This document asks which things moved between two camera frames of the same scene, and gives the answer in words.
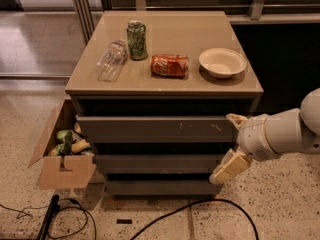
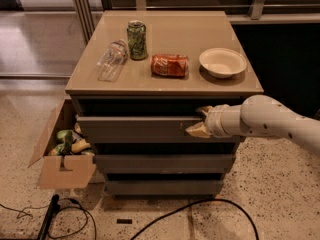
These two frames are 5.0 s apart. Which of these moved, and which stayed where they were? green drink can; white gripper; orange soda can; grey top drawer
Moved: white gripper
Stayed: green drink can; orange soda can; grey top drawer
